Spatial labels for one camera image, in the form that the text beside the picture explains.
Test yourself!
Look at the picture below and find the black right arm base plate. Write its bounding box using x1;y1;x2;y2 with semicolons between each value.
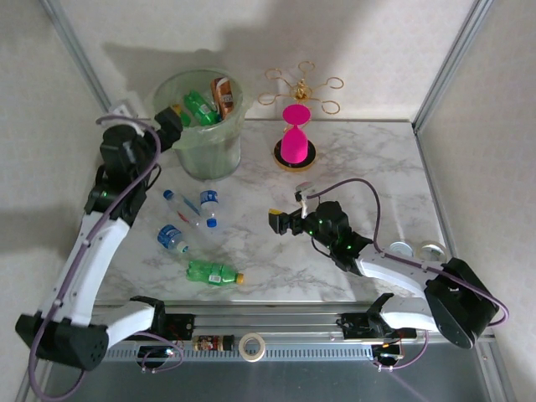
337;312;418;341

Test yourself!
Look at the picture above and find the gold wire glass rack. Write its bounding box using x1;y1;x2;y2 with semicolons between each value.
257;60;345;116

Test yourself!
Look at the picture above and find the pink wine glass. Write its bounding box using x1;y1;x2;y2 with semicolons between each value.
280;104;313;165

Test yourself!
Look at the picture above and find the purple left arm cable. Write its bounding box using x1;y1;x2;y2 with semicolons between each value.
28;116;185;399

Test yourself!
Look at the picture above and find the grey slotted cable duct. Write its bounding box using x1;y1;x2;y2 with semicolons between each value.
49;343;493;362

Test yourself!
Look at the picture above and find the aluminium frame post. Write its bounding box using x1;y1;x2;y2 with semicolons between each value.
412;0;493;133
39;0;125;133

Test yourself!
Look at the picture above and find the small brown jar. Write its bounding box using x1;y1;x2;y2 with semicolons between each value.
191;334;235;352

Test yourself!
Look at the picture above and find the silver tape roll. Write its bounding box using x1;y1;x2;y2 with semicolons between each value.
388;240;415;257

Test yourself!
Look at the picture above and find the aluminium extrusion rail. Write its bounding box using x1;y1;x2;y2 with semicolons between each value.
39;305;497;348

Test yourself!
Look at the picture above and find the aluminium side rail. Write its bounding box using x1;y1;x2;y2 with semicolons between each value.
412;123;468;307

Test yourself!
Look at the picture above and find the grey metal panel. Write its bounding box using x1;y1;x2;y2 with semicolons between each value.
16;345;516;402

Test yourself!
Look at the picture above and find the masking tape roll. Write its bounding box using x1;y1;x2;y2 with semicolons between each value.
238;332;268;363

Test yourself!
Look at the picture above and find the crushed green bottle yellow cap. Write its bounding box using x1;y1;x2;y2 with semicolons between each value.
186;259;245;287

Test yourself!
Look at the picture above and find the black gold round base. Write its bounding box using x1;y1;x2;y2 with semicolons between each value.
272;137;318;172

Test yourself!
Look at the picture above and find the clear bottle blue label blue cap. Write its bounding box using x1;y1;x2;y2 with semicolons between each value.
198;189;221;229

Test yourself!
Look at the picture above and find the green lined translucent bin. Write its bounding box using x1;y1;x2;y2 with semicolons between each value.
151;68;252;181

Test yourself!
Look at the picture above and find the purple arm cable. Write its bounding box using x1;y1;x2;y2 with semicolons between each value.
28;116;185;399
305;178;511;374

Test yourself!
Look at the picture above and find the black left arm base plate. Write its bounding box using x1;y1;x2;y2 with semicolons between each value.
116;313;196;341

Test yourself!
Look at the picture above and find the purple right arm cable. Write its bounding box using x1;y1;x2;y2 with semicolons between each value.
305;178;511;374

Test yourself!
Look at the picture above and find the clear bottle red blue label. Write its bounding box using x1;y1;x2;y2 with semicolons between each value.
162;188;202;229

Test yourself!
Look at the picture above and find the small bottle blue label white cap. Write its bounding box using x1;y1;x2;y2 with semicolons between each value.
157;224;190;255

